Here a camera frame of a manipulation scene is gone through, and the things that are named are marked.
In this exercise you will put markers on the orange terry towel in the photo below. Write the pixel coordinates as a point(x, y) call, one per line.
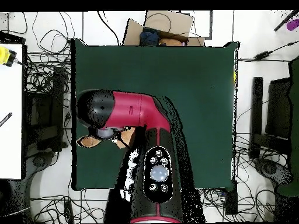
point(87, 141)

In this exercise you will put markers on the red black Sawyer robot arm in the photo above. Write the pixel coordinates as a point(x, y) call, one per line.
point(130, 109)

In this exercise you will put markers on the dark green table cloth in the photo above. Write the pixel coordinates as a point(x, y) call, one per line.
point(198, 93)

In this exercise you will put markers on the orange cloth in box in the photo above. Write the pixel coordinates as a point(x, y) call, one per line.
point(170, 42)

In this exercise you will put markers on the dark blue cloth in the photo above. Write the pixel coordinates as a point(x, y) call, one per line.
point(149, 37)

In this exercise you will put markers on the black equipment stand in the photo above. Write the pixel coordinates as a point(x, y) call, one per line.
point(46, 112)

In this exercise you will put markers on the brown cardboard box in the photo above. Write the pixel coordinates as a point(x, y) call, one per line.
point(177, 23)

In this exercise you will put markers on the black upright bar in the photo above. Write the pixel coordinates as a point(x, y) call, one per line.
point(257, 105)

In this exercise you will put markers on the black box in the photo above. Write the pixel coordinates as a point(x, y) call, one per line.
point(231, 200)

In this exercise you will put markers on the grey wheeled stand base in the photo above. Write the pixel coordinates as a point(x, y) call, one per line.
point(39, 161)
point(271, 169)

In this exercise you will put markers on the black power strip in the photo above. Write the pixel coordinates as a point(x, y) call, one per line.
point(69, 211)

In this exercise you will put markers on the black monitor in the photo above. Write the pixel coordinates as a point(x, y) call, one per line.
point(279, 109)

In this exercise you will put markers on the white side table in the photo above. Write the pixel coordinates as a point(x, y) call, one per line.
point(10, 93)

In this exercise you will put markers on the black marker pen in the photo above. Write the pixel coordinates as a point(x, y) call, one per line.
point(5, 119)

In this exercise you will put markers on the green cloth on side table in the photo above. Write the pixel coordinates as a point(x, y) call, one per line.
point(294, 116)

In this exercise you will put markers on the yellow and black tool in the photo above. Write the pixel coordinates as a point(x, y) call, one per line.
point(4, 56)

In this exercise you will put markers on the black rod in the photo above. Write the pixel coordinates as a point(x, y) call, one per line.
point(283, 22)

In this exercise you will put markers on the purple object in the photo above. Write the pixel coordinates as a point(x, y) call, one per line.
point(293, 24)

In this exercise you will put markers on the white panel with dark frame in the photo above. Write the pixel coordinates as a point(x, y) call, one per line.
point(201, 23)

